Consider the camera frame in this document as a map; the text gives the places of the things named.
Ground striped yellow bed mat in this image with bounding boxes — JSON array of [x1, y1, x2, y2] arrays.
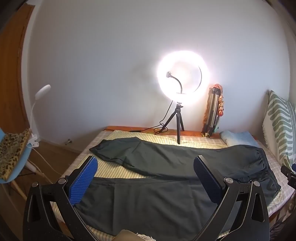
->
[[52, 130, 282, 238]]

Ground white ring light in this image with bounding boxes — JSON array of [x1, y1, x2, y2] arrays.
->
[[157, 51, 212, 103]]

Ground black power cable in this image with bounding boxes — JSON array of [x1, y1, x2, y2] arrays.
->
[[129, 100, 176, 135]]

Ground light blue folded towel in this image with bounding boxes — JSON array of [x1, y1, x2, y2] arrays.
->
[[219, 130, 261, 148]]

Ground dark green pants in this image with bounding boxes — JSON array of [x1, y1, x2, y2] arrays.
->
[[74, 137, 282, 237]]

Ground leopard print cushion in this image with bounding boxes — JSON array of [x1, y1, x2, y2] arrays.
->
[[0, 128, 32, 181]]

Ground small black tripod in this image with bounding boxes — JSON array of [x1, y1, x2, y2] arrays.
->
[[159, 102, 185, 145]]

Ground wooden bed frame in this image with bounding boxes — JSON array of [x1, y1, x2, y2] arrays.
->
[[103, 126, 207, 138]]

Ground person's left hand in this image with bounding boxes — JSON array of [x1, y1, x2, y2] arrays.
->
[[115, 229, 156, 241]]

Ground wooden door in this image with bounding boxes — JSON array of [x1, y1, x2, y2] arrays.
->
[[0, 4, 36, 133]]

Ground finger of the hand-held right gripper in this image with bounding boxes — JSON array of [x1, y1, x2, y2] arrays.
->
[[280, 163, 296, 187]]

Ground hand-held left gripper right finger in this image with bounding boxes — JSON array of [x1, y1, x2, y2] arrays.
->
[[194, 156, 270, 241]]

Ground green patterned pillow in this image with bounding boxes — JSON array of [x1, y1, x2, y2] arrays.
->
[[262, 90, 296, 172]]

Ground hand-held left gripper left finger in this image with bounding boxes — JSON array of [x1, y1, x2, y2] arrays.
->
[[22, 156, 99, 241]]

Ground blue chair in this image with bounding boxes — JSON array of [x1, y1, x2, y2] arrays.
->
[[0, 127, 43, 202]]

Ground white clip desk lamp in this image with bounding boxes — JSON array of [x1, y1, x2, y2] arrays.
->
[[26, 85, 51, 148]]

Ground floral orange cloth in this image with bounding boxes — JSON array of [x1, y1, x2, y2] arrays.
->
[[202, 83, 225, 138]]

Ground white lamp cable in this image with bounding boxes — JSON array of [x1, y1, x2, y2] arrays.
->
[[27, 145, 54, 184]]

